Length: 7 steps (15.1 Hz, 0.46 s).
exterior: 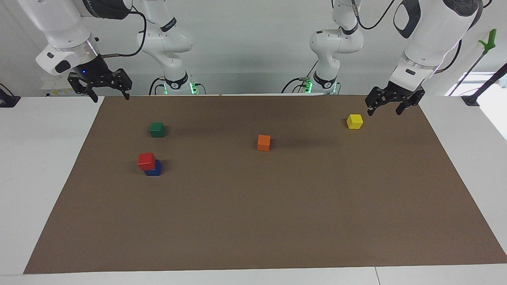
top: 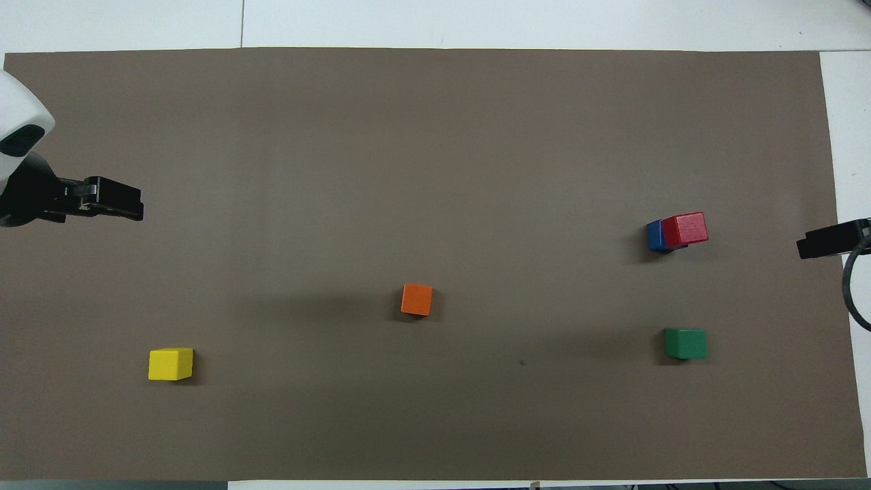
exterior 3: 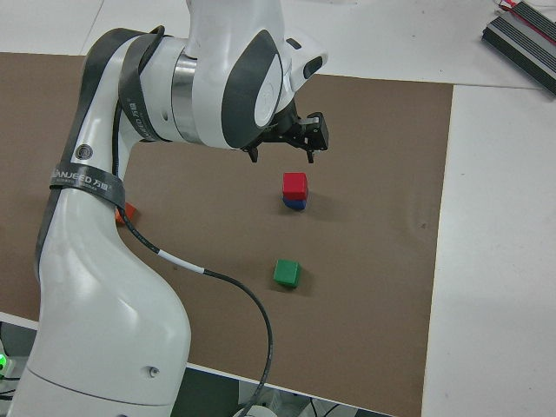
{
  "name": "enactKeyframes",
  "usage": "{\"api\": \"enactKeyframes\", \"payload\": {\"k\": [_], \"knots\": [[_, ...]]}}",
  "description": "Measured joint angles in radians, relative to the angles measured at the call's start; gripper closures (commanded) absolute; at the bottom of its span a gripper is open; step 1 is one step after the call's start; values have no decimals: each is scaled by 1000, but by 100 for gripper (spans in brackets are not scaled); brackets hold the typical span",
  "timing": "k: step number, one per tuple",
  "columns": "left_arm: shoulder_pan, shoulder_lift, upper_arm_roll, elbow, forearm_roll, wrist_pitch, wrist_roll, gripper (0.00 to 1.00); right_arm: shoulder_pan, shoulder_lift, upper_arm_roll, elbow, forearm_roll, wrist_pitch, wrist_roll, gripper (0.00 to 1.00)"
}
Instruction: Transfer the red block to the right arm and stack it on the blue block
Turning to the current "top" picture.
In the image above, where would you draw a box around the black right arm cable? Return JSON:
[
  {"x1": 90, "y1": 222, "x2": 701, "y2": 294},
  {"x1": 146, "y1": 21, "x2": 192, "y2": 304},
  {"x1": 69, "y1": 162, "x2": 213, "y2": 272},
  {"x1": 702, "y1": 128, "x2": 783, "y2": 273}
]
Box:
[{"x1": 842, "y1": 235, "x2": 871, "y2": 333}]

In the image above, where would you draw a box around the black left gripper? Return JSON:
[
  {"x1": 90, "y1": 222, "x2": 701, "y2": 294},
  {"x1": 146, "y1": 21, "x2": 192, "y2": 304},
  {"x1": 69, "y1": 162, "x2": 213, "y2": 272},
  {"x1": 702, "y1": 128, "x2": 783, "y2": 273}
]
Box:
[{"x1": 0, "y1": 151, "x2": 145, "y2": 228}]

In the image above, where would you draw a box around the brown table mat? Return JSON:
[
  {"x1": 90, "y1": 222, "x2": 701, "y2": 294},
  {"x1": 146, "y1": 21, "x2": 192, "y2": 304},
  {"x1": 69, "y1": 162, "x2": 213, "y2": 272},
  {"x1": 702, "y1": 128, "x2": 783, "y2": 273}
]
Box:
[{"x1": 0, "y1": 48, "x2": 869, "y2": 482}]

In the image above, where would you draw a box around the blue wooden block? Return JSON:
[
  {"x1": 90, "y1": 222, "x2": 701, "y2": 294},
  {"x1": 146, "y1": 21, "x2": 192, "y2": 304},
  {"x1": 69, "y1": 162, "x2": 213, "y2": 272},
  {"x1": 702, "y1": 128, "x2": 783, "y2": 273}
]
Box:
[{"x1": 646, "y1": 219, "x2": 689, "y2": 255}]

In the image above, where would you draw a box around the red wooden block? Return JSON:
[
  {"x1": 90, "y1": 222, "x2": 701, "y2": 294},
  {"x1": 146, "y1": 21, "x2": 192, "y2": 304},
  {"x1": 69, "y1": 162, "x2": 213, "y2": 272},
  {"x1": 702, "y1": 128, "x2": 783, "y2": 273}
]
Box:
[{"x1": 661, "y1": 212, "x2": 709, "y2": 248}]

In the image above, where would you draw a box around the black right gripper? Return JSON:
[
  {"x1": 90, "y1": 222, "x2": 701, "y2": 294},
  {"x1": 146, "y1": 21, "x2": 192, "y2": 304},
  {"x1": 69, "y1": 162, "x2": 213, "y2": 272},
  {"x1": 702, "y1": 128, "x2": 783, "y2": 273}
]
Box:
[{"x1": 796, "y1": 218, "x2": 871, "y2": 261}]

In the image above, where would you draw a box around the orange wooden block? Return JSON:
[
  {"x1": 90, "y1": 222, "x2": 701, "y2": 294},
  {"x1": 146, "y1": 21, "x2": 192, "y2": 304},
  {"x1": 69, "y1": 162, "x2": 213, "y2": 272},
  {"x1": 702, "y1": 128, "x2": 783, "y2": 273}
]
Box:
[{"x1": 401, "y1": 284, "x2": 433, "y2": 317}]

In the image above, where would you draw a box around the yellow wooden block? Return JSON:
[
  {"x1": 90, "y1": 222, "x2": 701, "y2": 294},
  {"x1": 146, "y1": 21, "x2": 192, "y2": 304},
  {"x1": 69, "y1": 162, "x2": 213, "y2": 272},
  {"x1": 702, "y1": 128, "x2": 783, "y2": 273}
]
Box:
[{"x1": 148, "y1": 348, "x2": 195, "y2": 382}]

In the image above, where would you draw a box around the green wooden block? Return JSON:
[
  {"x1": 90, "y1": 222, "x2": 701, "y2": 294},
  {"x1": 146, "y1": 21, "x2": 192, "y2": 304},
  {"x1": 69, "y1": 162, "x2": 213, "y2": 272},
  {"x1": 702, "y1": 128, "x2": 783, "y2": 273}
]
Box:
[{"x1": 664, "y1": 328, "x2": 709, "y2": 360}]

